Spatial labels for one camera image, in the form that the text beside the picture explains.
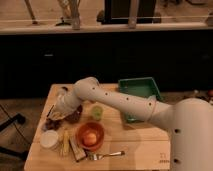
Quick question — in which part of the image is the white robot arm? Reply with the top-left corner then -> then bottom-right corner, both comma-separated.
49,77 -> 213,171

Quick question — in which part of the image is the small green cup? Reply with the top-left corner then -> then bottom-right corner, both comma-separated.
91,105 -> 103,121

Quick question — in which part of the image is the green plastic tray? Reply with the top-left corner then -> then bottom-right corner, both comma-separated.
117,76 -> 163,123

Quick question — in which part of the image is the dark red bowl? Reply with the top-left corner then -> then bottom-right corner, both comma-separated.
65,106 -> 83,124

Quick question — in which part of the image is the orange bowl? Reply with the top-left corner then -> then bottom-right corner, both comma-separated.
75,122 -> 105,151

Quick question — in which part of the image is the orange fruit in bowl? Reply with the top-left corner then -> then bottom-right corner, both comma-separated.
83,133 -> 97,146

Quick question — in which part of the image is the yellow corn cob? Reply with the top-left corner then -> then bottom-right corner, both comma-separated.
60,130 -> 69,156

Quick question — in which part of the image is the silver metal fork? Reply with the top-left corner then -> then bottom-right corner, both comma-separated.
88,151 -> 125,161

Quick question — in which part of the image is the brown rectangular block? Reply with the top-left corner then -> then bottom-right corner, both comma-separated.
70,136 -> 86,162

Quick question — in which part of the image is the white round container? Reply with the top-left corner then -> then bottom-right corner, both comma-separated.
40,130 -> 59,149

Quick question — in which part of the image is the black handled knife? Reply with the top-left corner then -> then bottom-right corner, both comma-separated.
46,105 -> 55,118

